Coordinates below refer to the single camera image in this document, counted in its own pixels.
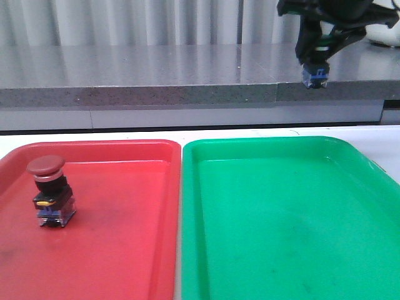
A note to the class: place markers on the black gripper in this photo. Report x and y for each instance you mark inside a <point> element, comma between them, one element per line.
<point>346,14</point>

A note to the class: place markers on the green mushroom push button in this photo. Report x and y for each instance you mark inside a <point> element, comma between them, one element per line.
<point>316,68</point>

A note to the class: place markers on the red mushroom push button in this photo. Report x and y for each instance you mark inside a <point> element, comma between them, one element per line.
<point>55,202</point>

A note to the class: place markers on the grey speckled stone counter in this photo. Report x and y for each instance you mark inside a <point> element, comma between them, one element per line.
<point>105,88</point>

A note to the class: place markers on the green plastic tray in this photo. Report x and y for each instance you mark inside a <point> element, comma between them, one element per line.
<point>287,218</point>

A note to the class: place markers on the red plastic tray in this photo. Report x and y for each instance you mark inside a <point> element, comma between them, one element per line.
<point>120,244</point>

